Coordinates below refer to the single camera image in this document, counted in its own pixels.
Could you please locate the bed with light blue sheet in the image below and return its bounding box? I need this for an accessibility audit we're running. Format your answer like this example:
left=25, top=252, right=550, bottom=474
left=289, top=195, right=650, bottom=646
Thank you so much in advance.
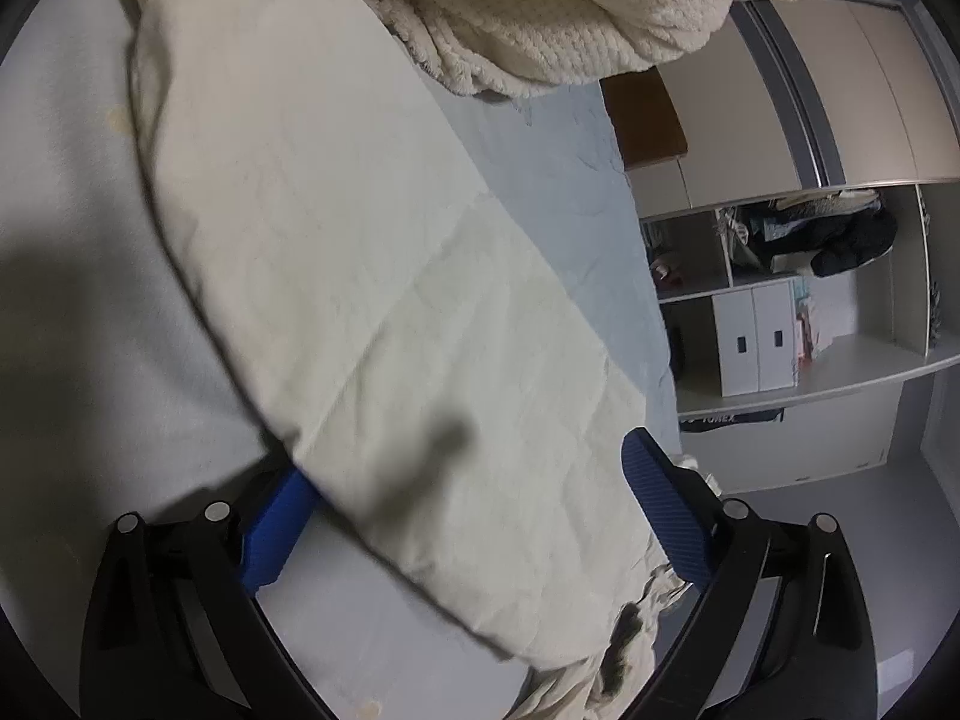
left=0, top=0, right=683, bottom=720

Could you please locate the white shelf unit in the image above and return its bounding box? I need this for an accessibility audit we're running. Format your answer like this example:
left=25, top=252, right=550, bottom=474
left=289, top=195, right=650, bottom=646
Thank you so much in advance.
left=641, top=180, right=960, bottom=492

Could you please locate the large cream garment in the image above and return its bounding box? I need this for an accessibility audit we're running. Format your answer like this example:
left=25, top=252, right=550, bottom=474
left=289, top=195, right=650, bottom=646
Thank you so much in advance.
left=112, top=0, right=721, bottom=720

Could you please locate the white drawer box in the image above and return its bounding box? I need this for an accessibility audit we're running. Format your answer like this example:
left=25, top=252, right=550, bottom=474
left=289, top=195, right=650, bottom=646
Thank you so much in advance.
left=711, top=277, right=803, bottom=398

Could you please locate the black printed bag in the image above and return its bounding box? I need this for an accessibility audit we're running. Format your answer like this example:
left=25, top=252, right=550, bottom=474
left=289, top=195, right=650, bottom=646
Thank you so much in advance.
left=679, top=409, right=785, bottom=436

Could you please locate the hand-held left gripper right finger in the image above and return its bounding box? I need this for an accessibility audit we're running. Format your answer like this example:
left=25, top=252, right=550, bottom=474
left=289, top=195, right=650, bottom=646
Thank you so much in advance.
left=621, top=426, right=878, bottom=720

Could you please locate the stack of books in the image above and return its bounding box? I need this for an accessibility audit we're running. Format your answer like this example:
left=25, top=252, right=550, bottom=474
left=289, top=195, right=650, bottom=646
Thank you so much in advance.
left=793, top=277, right=835, bottom=370

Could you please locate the cream knitted blanket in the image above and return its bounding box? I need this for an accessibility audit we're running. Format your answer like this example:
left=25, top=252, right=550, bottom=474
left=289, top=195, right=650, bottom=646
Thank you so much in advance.
left=315, top=0, right=863, bottom=100

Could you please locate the cream wardrobe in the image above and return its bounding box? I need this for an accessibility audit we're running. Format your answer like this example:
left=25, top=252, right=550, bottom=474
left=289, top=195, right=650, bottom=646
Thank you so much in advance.
left=626, top=0, right=960, bottom=222

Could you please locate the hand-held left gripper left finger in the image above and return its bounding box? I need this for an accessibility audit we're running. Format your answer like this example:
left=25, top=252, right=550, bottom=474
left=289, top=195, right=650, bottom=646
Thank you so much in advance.
left=79, top=465, right=338, bottom=720

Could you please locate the pile of dark clothes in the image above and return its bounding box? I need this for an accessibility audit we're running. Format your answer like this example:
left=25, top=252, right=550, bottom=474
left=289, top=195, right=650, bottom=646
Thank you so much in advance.
left=750, top=199, right=899, bottom=278

